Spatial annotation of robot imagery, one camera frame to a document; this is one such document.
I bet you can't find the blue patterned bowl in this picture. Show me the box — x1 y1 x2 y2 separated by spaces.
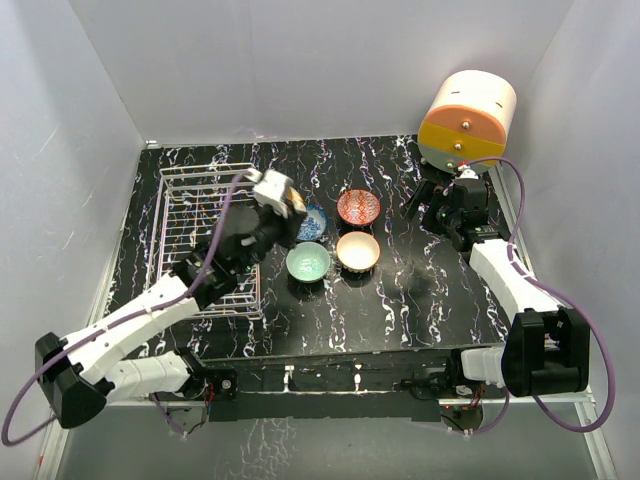
296 205 328 242

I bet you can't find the white floral bowl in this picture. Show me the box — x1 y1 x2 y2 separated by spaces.
285 187 307 215

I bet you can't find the aluminium frame rail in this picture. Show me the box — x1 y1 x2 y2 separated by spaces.
34 164 619 480

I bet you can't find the mint green bowl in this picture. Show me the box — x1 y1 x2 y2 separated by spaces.
285 242 331 283

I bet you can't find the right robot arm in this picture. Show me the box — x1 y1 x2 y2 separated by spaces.
401 178 590 397

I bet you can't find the white bowl orange rim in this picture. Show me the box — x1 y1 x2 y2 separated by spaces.
336 231 381 273

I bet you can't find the white wire dish rack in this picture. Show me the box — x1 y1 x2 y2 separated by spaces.
144 162 262 321

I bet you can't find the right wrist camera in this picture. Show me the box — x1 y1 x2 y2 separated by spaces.
457 164 479 180

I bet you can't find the red patterned bowl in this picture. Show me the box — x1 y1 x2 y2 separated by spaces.
337 189 381 227

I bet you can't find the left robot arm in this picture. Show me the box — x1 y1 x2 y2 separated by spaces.
35 200 307 429

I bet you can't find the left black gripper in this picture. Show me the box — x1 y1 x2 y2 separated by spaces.
235 200 308 277

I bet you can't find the round pastel drawer cabinet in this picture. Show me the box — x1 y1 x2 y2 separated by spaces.
417 70 517 174

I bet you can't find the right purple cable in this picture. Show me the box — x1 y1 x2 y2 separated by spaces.
467 157 617 435

